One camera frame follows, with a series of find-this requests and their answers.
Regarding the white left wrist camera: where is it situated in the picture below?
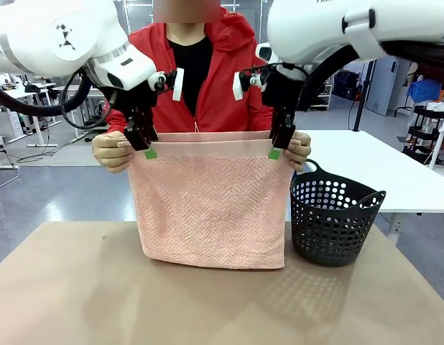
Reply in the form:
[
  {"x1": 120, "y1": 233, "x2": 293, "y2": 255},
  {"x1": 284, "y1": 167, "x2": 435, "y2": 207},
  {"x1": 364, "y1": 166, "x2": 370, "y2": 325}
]
[{"x1": 149, "y1": 67, "x2": 186, "y2": 103}]

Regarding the black perforated plastic basket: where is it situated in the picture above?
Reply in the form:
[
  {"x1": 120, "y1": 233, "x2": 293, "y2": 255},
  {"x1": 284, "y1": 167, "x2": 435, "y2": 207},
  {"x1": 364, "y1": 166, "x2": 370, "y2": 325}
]
[{"x1": 289, "y1": 158, "x2": 387, "y2": 268}]

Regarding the thick black right arm hose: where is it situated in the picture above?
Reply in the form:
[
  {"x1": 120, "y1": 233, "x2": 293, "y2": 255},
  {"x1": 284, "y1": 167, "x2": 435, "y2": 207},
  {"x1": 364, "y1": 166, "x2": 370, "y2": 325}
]
[{"x1": 299, "y1": 40, "x2": 444, "y2": 113}]

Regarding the black office chair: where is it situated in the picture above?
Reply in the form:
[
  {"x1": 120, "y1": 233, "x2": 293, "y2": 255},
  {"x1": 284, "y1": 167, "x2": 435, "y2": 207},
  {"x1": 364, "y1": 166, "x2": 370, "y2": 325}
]
[{"x1": 0, "y1": 133, "x2": 21, "y2": 198}]

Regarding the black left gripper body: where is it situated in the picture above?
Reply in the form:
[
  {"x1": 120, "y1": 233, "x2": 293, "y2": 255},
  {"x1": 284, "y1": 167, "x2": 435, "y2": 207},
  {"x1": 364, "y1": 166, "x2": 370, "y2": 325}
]
[{"x1": 101, "y1": 80, "x2": 159, "y2": 120}]

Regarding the white rectangular table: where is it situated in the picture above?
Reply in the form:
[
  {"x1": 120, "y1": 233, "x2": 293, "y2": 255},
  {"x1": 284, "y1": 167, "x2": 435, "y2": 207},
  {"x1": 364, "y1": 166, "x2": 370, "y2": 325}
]
[{"x1": 298, "y1": 129, "x2": 444, "y2": 249}]

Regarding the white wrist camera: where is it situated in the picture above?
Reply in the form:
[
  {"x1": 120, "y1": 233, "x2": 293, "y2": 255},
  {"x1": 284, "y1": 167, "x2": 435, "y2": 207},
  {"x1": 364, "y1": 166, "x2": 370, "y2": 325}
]
[
  {"x1": 149, "y1": 67, "x2": 186, "y2": 103},
  {"x1": 231, "y1": 68, "x2": 270, "y2": 102}
]

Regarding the black floor stand pole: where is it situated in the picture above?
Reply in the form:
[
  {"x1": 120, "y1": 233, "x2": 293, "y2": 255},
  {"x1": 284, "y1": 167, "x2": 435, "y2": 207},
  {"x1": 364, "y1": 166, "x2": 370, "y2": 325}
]
[{"x1": 346, "y1": 60, "x2": 374, "y2": 133}]

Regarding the thick black arm hose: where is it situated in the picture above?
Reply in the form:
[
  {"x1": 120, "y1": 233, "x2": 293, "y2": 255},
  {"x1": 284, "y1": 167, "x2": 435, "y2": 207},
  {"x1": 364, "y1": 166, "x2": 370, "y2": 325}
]
[
  {"x1": 0, "y1": 70, "x2": 94, "y2": 118},
  {"x1": 299, "y1": 40, "x2": 444, "y2": 113}
]

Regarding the person in red jacket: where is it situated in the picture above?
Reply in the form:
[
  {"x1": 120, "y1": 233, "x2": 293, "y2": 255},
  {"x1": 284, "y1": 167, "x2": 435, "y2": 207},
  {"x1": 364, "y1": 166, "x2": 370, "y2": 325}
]
[{"x1": 106, "y1": 0, "x2": 276, "y2": 134}]

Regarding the white wire shelf rack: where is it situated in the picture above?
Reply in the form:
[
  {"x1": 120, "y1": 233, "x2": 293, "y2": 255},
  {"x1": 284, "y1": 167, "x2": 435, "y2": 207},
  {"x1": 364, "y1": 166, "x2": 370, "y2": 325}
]
[{"x1": 427, "y1": 101, "x2": 444, "y2": 180}]

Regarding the pink woven towel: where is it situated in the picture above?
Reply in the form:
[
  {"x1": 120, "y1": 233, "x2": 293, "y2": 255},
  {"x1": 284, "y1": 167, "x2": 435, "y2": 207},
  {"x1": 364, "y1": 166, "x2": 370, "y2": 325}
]
[{"x1": 127, "y1": 130, "x2": 295, "y2": 271}]

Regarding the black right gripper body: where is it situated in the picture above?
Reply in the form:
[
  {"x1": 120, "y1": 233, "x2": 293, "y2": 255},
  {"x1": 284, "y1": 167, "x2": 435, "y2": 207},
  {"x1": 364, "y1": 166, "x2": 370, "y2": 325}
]
[{"x1": 261, "y1": 67, "x2": 306, "y2": 109}]

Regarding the person's right hand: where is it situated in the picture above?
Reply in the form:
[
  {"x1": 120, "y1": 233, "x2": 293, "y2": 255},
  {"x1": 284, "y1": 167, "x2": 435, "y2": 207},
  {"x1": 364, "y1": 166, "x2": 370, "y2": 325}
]
[{"x1": 91, "y1": 130, "x2": 135, "y2": 175}]

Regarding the white desk with metal legs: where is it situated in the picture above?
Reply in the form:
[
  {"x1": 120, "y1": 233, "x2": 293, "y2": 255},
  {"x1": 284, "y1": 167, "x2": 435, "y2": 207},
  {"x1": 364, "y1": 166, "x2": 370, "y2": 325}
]
[{"x1": 0, "y1": 81, "x2": 111, "y2": 149}]

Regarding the person's left hand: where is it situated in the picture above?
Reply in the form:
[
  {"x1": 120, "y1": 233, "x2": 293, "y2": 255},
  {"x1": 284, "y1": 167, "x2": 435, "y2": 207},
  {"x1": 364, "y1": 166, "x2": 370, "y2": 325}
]
[{"x1": 284, "y1": 131, "x2": 313, "y2": 173}]

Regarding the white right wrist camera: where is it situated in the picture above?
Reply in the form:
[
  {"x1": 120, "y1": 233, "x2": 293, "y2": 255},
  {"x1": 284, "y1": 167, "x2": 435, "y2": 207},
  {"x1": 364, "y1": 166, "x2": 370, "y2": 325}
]
[{"x1": 231, "y1": 68, "x2": 270, "y2": 102}]

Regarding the thick black left arm hose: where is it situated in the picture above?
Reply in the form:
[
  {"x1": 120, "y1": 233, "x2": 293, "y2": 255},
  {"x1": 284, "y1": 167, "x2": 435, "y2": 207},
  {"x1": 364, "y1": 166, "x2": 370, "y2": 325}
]
[{"x1": 0, "y1": 70, "x2": 94, "y2": 118}]

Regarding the person's right forearm red sleeve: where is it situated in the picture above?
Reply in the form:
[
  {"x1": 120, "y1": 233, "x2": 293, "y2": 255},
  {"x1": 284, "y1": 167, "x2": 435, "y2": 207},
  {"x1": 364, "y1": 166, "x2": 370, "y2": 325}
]
[{"x1": 106, "y1": 106, "x2": 131, "y2": 134}]

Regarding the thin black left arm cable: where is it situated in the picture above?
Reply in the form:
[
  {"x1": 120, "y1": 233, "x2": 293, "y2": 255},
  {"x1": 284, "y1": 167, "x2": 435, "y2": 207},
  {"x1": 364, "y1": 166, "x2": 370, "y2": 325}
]
[{"x1": 59, "y1": 70, "x2": 117, "y2": 131}]

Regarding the white door panel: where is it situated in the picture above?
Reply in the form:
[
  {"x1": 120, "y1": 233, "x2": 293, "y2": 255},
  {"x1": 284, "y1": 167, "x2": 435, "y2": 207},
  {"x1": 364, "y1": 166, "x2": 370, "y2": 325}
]
[{"x1": 366, "y1": 56, "x2": 402, "y2": 116}]

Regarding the blue hanging cloth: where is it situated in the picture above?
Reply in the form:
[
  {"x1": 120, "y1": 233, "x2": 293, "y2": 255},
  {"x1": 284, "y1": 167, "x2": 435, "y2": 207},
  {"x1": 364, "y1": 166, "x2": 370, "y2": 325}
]
[{"x1": 405, "y1": 78, "x2": 444, "y2": 104}]

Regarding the black utility cart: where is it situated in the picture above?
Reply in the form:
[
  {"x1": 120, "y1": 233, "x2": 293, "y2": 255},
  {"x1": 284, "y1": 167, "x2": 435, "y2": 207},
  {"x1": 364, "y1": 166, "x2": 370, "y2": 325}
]
[{"x1": 401, "y1": 103, "x2": 444, "y2": 160}]

